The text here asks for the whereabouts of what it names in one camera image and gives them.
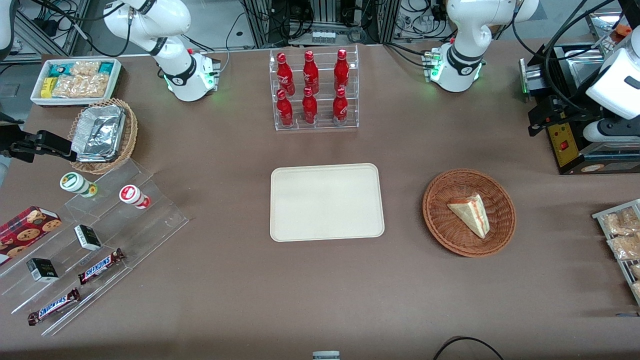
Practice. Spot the steel food pan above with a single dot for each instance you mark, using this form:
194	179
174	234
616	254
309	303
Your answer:
582	62

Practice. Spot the white snack bin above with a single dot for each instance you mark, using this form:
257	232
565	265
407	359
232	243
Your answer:
36	95

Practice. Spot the light wicker basket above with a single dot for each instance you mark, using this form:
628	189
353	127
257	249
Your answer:
131	132

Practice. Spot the clear acrylic stepped display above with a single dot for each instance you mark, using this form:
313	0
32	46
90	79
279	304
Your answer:
150	222

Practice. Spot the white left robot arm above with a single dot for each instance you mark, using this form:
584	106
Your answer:
462	35

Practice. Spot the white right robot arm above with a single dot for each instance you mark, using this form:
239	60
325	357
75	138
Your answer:
165	30

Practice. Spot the cream plastic tray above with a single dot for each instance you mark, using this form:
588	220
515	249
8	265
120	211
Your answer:
325	202

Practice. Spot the clear bag of crackers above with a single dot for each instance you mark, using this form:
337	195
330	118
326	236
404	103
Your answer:
80	86

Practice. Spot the red lid white cup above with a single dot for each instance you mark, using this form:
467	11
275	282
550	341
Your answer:
131	194

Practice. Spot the small black box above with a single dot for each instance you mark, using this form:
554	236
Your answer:
87	237
42	270

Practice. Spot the metal snack tray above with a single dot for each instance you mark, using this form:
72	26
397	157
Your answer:
622	267

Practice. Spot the teal snack packet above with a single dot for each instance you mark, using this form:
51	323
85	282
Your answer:
60	69
106	68

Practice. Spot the aluminium foil container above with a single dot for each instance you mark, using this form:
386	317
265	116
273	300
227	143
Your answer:
100	132

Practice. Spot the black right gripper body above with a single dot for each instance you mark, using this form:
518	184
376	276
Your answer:
14	148

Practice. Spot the aluminium frame rack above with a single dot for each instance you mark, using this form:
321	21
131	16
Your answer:
260	20

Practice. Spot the orange fried food piece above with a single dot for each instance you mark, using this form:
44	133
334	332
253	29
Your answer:
624	30

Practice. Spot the clear acrylic bottle rack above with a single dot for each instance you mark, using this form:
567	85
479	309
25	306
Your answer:
322	75

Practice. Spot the clear bag of snacks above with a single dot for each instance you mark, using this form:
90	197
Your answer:
625	247
620	222

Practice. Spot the black food warmer appliance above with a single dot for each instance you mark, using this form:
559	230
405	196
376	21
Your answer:
570	155

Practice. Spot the brown wicker basket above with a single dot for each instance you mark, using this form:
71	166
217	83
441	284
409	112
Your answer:
450	225

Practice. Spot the yellow snack packet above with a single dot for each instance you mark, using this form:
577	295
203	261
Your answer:
48	87

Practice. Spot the white power strip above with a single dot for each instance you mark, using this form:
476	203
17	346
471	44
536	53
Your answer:
323	37

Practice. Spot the triangular sandwich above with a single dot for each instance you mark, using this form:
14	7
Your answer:
470	212

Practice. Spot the red cola bottle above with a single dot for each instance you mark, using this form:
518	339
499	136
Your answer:
309	109
340	109
285	75
310	72
285	111
341	70

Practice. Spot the green lid white cup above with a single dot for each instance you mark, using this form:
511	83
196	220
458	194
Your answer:
75	182

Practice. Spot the red cookie box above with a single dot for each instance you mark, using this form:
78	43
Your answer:
25	230

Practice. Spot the small grey object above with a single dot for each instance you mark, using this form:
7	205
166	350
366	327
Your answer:
326	356

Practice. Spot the snickers chocolate bar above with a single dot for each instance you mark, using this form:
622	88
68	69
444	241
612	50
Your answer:
100	266
54	306

